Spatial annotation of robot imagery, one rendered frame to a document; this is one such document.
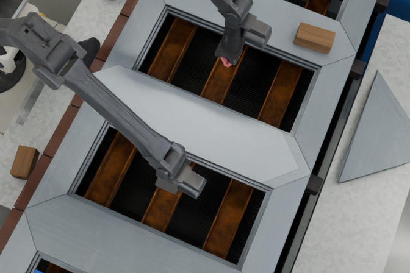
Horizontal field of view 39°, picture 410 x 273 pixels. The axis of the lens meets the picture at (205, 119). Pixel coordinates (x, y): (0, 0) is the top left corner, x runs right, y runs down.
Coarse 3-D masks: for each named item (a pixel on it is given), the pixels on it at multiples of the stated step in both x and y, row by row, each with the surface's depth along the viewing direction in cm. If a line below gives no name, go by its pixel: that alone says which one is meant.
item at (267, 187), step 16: (160, 16) 196; (176, 16) 199; (192, 16) 197; (144, 48) 192; (256, 48) 196; (272, 48) 194; (304, 64) 193; (160, 80) 190; (304, 96) 190; (96, 144) 181; (192, 160) 181; (304, 160) 180; (80, 176) 178; (240, 176) 179; (288, 176) 178; (304, 176) 178; (144, 224) 174; (256, 224) 174; (176, 240) 173; (48, 256) 169; (208, 256) 171; (240, 256) 172; (32, 272) 168; (80, 272) 168
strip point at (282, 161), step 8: (280, 136) 182; (280, 144) 182; (288, 144) 182; (280, 152) 181; (288, 152) 181; (272, 160) 180; (280, 160) 180; (288, 160) 180; (272, 168) 179; (280, 168) 179; (288, 168) 179; (296, 168) 179; (264, 176) 178; (272, 176) 178
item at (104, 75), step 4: (108, 68) 188; (112, 68) 188; (116, 68) 188; (96, 72) 187; (100, 72) 187; (104, 72) 187; (108, 72) 188; (112, 72) 188; (96, 76) 187; (100, 76) 187; (104, 76) 187; (108, 76) 187; (112, 76) 187; (100, 80) 186; (104, 80) 186; (108, 80) 186; (104, 84) 186; (108, 84) 186; (92, 108) 183
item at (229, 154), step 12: (240, 120) 184; (252, 120) 184; (228, 132) 182; (240, 132) 182; (252, 132) 183; (228, 144) 181; (240, 144) 181; (216, 156) 180; (228, 156) 180; (240, 156) 180; (228, 168) 178
